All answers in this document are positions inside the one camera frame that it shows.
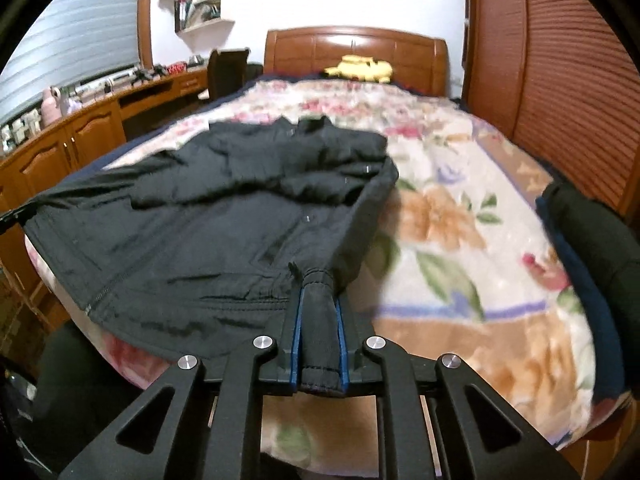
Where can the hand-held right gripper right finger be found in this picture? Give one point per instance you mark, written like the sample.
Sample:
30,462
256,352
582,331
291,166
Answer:
342,350

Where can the wooden bed headboard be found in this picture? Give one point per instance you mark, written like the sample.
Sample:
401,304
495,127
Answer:
310,47

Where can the louvered wooden wardrobe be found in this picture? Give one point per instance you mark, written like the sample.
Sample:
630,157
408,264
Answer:
560,60

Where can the dark wooden chair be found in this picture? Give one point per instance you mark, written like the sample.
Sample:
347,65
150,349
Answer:
227,72

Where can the pink bottle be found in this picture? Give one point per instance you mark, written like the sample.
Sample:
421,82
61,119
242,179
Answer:
50,110

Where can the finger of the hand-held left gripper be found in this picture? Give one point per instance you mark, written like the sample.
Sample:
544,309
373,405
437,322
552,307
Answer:
12,217

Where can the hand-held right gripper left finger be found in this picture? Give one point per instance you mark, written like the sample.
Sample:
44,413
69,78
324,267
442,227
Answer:
295,342

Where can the grey striped window blind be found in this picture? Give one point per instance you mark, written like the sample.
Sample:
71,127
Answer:
75,40

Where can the black folded garment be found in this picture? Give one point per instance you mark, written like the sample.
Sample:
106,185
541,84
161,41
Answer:
590,240

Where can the black zip jacket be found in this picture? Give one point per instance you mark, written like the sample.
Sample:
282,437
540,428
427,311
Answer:
210,220

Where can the wooden window frame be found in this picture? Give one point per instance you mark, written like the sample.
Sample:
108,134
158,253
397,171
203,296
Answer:
145,15

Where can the red basket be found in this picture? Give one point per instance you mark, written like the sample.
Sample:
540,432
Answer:
176,67

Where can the black desk gadget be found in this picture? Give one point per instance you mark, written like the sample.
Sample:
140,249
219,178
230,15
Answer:
145,74

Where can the floral blanket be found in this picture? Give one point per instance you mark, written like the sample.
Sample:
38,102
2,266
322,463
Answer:
450,210

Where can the wooden desk with cabinets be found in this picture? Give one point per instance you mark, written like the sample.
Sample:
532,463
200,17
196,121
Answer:
75,135

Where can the yellow plush toy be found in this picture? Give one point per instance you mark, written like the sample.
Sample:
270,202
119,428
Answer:
357,67

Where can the navy blue folded garment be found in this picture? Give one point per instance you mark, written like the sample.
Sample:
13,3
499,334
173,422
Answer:
585,320

